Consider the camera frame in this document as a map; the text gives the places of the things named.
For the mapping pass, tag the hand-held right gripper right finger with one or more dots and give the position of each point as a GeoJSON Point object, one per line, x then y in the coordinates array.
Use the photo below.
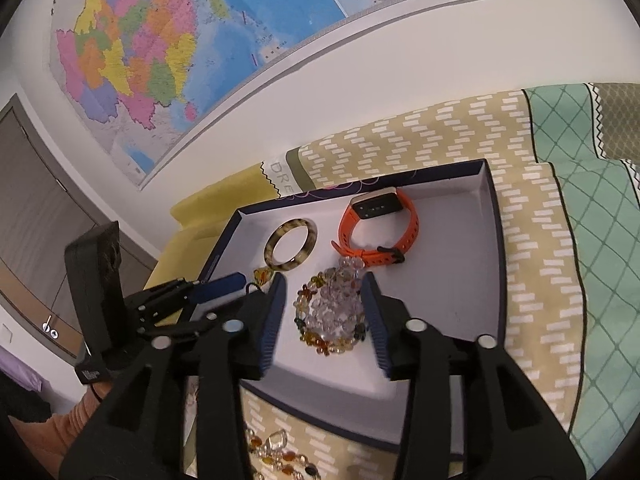
{"type": "Point", "coordinates": [375, 325]}

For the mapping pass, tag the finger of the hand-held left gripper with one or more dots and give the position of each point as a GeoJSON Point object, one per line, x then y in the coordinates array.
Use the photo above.
{"type": "Point", "coordinates": [220, 287]}
{"type": "Point", "coordinates": [210, 317]}

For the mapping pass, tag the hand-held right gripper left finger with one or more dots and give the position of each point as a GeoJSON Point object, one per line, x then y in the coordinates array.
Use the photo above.
{"type": "Point", "coordinates": [272, 320]}

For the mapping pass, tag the tortoiseshell bangle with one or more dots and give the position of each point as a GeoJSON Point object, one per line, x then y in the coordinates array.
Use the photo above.
{"type": "Point", "coordinates": [272, 255]}

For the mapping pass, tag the navy cardboard box tray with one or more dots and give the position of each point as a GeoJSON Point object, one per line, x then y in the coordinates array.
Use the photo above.
{"type": "Point", "coordinates": [450, 270]}

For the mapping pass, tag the orange smart watch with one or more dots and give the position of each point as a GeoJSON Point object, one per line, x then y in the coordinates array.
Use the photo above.
{"type": "Point", "coordinates": [350, 220]}

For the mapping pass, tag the person's left forearm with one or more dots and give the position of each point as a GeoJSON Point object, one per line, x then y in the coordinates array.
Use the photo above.
{"type": "Point", "coordinates": [55, 425]}

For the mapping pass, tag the purple cloth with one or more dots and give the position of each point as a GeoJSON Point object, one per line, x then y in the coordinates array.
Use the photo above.
{"type": "Point", "coordinates": [17, 370]}

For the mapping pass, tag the grey door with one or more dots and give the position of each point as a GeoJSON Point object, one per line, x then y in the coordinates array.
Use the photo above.
{"type": "Point", "coordinates": [40, 200]}

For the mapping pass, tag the patterned bed sheet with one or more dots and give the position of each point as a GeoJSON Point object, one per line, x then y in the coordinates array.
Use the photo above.
{"type": "Point", "coordinates": [550, 260]}

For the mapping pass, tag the colourful wall map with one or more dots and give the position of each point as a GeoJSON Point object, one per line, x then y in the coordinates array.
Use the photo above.
{"type": "Point", "coordinates": [200, 35]}

